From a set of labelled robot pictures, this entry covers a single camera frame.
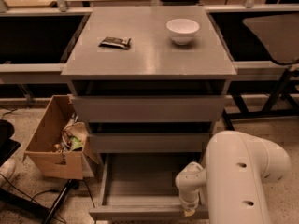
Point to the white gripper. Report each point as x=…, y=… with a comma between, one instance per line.
x=189, y=203

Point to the grey bottom drawer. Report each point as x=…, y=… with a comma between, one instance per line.
x=141, y=186

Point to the grey drawer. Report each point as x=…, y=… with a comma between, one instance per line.
x=141, y=186
x=148, y=142
x=148, y=109

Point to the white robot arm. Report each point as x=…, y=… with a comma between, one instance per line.
x=237, y=166

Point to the grey middle drawer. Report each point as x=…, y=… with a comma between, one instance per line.
x=148, y=142

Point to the grey drawer cabinet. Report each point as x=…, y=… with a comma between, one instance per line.
x=153, y=66

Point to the grey top drawer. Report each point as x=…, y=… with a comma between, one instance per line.
x=148, y=109

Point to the green packet in box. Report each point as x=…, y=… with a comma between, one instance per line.
x=75, y=144

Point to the brown cardboard box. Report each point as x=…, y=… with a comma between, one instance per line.
x=50, y=145

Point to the dark snack packet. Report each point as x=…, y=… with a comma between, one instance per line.
x=117, y=43

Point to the white ceramic bowl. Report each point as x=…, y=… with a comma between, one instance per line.
x=182, y=31

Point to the black table leg frame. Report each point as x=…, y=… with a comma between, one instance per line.
x=282, y=90

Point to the black stand with cable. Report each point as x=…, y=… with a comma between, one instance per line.
x=46, y=204

